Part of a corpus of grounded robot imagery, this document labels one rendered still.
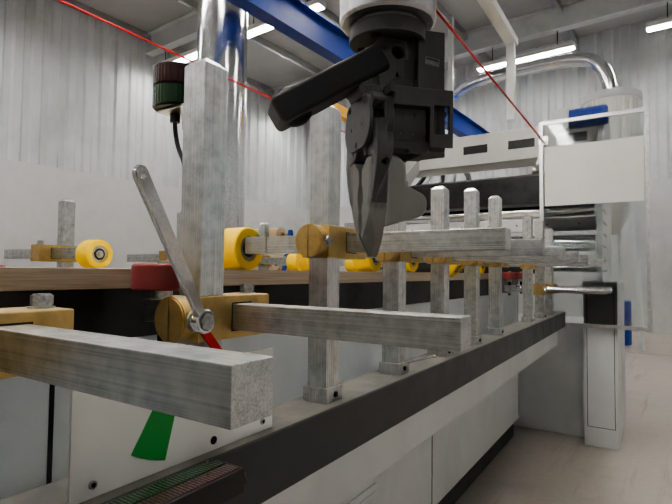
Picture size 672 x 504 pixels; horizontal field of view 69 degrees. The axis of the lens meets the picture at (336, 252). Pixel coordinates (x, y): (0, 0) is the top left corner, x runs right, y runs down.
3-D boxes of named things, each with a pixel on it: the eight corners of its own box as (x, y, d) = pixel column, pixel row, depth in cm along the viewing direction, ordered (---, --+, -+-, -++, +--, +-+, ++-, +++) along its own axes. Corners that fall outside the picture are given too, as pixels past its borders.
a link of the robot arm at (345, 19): (357, -55, 41) (327, 1, 50) (356, 4, 41) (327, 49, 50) (454, -38, 43) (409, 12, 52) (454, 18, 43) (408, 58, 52)
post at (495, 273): (502, 341, 161) (501, 196, 163) (499, 343, 158) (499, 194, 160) (491, 341, 163) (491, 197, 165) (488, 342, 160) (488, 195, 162)
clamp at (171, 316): (269, 333, 62) (269, 293, 62) (183, 346, 51) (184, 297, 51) (236, 329, 65) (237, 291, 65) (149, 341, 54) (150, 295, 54)
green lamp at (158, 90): (214, 112, 61) (214, 95, 61) (174, 97, 56) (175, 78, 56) (181, 120, 64) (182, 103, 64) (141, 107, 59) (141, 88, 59)
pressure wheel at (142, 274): (205, 345, 67) (206, 261, 67) (155, 353, 60) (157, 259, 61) (166, 340, 71) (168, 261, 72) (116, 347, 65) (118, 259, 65)
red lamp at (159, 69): (214, 92, 61) (215, 75, 61) (175, 76, 56) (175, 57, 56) (182, 101, 64) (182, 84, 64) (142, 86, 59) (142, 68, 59)
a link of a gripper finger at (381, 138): (394, 201, 42) (394, 97, 42) (377, 200, 41) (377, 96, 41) (374, 205, 46) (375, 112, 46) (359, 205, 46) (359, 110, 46)
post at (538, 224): (544, 324, 224) (543, 219, 226) (543, 325, 221) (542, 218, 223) (536, 323, 226) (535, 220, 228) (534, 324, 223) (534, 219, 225)
